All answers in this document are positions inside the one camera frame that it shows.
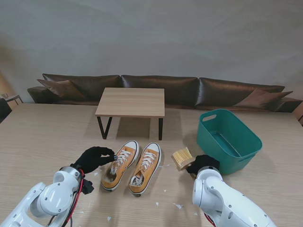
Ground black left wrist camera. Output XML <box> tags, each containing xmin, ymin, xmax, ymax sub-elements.
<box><xmin>81</xmin><ymin>179</ymin><xmax>95</xmax><ymax>195</ymax></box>

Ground red black left arm cable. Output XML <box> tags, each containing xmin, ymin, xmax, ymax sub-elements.
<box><xmin>60</xmin><ymin>169</ymin><xmax>86</xmax><ymax>227</ymax></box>

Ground brown leather cushion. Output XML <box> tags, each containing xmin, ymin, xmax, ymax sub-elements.
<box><xmin>37</xmin><ymin>79</ymin><xmax>86</xmax><ymax>100</ymax></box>
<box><xmin>234</xmin><ymin>88</ymin><xmax>294</xmax><ymax>108</ymax></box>

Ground dark chair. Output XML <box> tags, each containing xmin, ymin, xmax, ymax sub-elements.
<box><xmin>0</xmin><ymin>98</ymin><xmax>12</xmax><ymax>123</ymax></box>

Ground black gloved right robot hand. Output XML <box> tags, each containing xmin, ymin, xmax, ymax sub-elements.
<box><xmin>186</xmin><ymin>154</ymin><xmax>221</xmax><ymax>177</ymax></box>

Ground yellow canvas sneaker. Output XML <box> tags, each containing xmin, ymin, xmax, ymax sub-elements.
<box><xmin>129</xmin><ymin>142</ymin><xmax>162</xmax><ymax>197</ymax></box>
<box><xmin>101</xmin><ymin>140</ymin><xmax>140</xmax><ymax>192</ymax></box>

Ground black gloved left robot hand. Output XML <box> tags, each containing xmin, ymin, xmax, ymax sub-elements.
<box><xmin>73</xmin><ymin>146</ymin><xmax>119</xmax><ymax>175</ymax></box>

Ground wooden hand brush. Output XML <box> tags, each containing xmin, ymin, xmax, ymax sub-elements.
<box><xmin>172</xmin><ymin>146</ymin><xmax>197</xmax><ymax>179</ymax></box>

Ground green plastic basin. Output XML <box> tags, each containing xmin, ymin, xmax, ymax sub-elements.
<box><xmin>196</xmin><ymin>108</ymin><xmax>263</xmax><ymax>175</ymax></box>

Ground small wooden black-legged table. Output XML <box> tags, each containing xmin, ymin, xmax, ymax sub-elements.
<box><xmin>94</xmin><ymin>87</ymin><xmax>166</xmax><ymax>141</ymax></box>

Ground light wooden side table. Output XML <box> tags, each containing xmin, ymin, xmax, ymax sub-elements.
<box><xmin>0</xmin><ymin>93</ymin><xmax>24</xmax><ymax>105</ymax></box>

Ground brown leather sofa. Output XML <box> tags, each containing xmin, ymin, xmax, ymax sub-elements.
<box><xmin>27</xmin><ymin>73</ymin><xmax>303</xmax><ymax>113</ymax></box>

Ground light wooden furniture edge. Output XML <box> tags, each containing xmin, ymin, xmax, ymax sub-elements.
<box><xmin>292</xmin><ymin>101</ymin><xmax>303</xmax><ymax>126</ymax></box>

